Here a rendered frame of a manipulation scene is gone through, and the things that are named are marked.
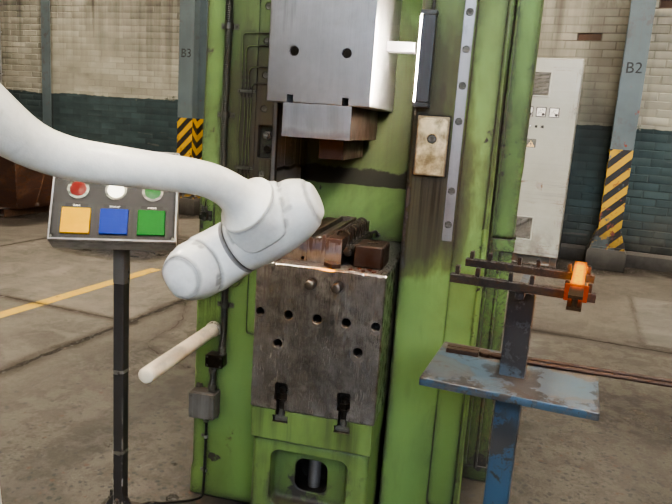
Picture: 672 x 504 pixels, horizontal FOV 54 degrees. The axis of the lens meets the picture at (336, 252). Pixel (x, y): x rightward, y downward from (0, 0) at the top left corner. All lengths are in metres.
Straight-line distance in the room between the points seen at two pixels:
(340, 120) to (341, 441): 0.93
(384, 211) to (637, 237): 5.61
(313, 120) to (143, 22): 7.88
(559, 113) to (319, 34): 5.30
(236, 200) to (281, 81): 0.92
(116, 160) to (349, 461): 1.30
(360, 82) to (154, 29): 7.80
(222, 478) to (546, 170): 5.30
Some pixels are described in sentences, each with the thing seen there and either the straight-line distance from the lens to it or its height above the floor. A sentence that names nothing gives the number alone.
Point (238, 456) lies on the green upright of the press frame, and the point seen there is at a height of 0.18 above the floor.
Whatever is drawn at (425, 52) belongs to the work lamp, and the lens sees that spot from 1.93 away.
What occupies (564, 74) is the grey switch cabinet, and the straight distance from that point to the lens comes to 7.04.
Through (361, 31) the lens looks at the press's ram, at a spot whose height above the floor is 1.56.
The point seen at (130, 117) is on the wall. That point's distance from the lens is 9.71.
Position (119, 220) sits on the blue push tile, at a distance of 1.90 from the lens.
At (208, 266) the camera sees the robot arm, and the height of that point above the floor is 1.07.
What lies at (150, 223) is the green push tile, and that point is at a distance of 1.89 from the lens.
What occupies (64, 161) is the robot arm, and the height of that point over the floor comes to 1.24.
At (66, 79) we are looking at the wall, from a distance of 10.45.
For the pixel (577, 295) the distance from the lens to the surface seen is 1.35.
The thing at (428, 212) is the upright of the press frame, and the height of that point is 1.08.
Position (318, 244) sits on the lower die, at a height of 0.97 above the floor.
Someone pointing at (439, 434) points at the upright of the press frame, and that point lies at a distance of 2.16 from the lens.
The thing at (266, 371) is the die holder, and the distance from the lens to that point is 1.97.
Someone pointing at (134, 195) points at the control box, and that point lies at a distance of 1.94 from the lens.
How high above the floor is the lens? 1.32
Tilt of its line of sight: 11 degrees down
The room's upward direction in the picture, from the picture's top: 4 degrees clockwise
